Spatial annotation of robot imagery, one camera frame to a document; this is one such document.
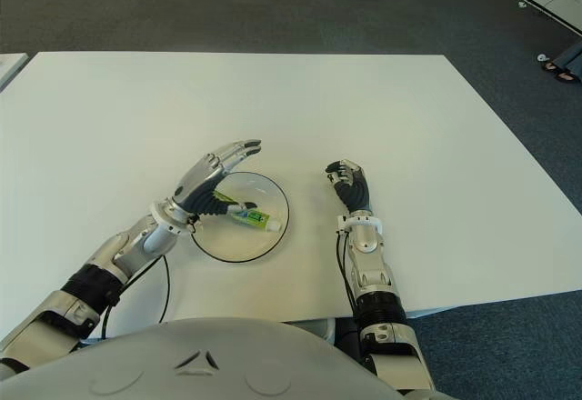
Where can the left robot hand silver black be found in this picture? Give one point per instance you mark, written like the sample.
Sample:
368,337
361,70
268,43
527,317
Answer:
200,182

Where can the blue jeans leg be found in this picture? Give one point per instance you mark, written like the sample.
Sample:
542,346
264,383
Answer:
570,59

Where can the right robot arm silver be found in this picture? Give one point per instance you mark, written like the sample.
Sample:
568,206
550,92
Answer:
373,259

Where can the white side table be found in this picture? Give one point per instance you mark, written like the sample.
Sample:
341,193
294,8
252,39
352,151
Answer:
9,66

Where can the grey robot torso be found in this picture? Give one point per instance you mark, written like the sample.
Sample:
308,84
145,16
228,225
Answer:
204,359

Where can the white plate with black rim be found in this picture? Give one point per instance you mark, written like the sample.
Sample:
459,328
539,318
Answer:
245,245

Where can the green white toothpaste tube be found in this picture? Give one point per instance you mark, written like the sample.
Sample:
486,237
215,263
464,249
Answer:
254,219

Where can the foot in sandal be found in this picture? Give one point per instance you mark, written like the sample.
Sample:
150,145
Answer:
564,75

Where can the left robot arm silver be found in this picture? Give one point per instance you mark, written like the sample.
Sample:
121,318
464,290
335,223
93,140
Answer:
145,236

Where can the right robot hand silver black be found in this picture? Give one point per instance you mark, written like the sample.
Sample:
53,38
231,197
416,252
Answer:
354,191

